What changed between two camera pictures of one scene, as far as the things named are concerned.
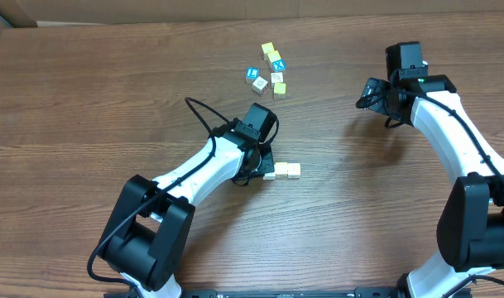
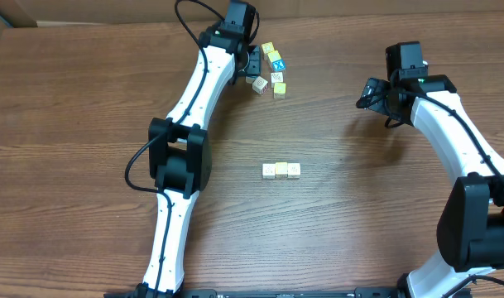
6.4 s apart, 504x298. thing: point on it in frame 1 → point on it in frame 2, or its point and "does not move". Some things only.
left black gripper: x=266 y=162 → x=253 y=64
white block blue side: x=294 y=170 does not move
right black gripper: x=372 y=96 does not move
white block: x=280 y=170 does not move
